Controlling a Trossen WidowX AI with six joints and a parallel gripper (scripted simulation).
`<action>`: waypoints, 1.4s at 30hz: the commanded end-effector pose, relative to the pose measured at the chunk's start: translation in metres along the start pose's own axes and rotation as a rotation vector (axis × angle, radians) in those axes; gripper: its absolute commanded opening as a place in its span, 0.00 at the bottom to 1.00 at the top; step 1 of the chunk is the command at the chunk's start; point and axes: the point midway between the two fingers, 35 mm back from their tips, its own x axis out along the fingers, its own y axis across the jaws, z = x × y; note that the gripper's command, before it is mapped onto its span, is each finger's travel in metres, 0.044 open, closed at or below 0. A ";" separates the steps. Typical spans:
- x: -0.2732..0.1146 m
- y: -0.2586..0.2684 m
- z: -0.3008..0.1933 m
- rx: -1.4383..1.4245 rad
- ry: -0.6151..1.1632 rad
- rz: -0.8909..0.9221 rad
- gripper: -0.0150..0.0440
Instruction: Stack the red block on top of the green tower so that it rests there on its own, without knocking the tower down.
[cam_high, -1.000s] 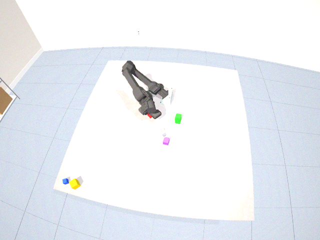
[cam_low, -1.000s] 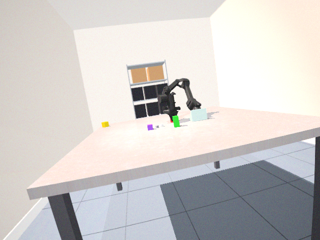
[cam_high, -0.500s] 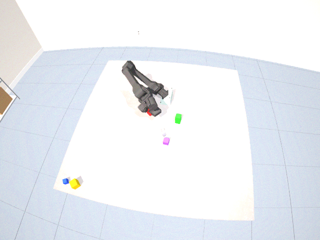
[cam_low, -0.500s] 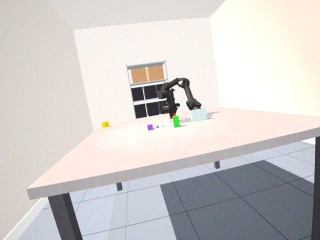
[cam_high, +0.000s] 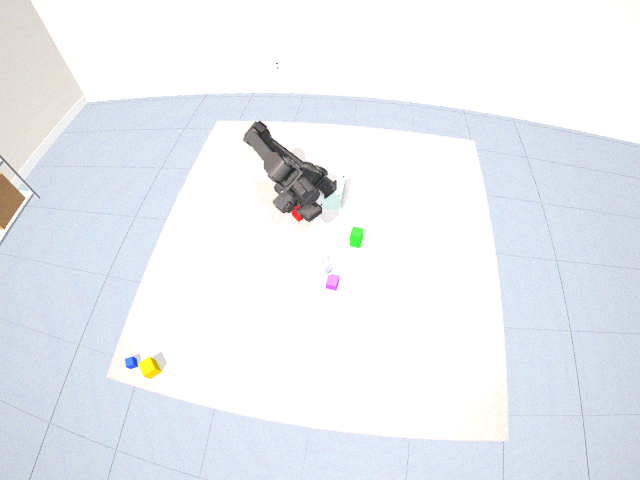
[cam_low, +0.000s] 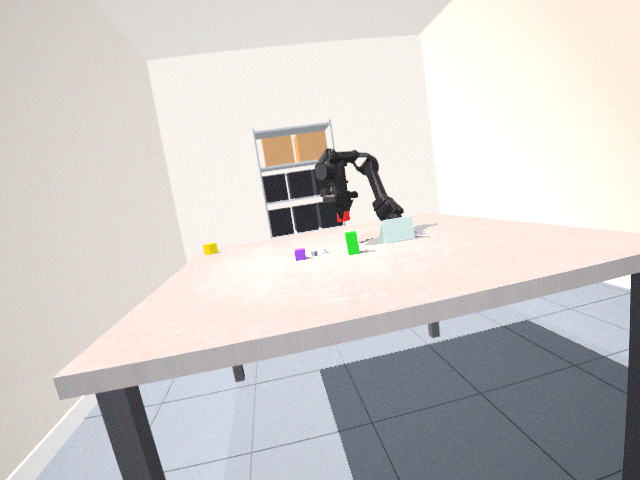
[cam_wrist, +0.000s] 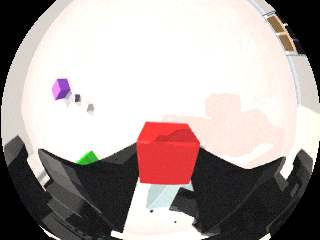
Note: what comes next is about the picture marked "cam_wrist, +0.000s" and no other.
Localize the purple cube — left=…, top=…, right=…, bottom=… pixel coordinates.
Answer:
left=52, top=79, right=71, bottom=100

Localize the red block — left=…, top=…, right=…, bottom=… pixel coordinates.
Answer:
left=137, top=121, right=200, bottom=185

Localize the green block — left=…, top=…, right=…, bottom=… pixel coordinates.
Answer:
left=81, top=149, right=99, bottom=164
left=76, top=157, right=88, bottom=165

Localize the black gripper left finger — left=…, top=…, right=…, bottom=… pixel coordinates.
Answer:
left=37, top=141, right=140, bottom=233

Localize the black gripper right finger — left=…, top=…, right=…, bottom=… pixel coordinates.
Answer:
left=191, top=147, right=287, bottom=233

